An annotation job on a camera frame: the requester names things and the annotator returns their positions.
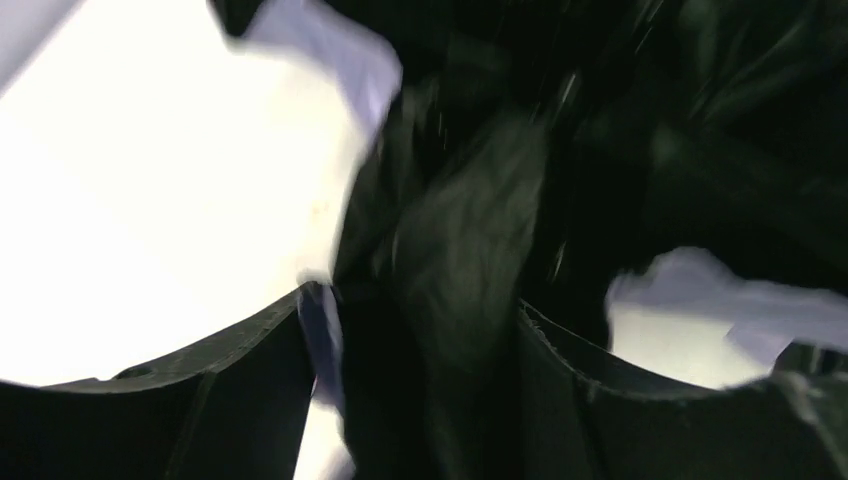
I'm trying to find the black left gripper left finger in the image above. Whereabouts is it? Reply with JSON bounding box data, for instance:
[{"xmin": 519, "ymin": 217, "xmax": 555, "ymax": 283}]
[{"xmin": 1, "ymin": 293, "xmax": 313, "ymax": 480}]

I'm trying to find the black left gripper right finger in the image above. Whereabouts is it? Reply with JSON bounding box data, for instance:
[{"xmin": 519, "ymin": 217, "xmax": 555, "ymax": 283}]
[{"xmin": 519, "ymin": 304, "xmax": 847, "ymax": 480}]

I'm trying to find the lavender folding umbrella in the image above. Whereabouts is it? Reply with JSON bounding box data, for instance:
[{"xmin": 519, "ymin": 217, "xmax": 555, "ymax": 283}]
[{"xmin": 1, "ymin": 1, "xmax": 847, "ymax": 479}]

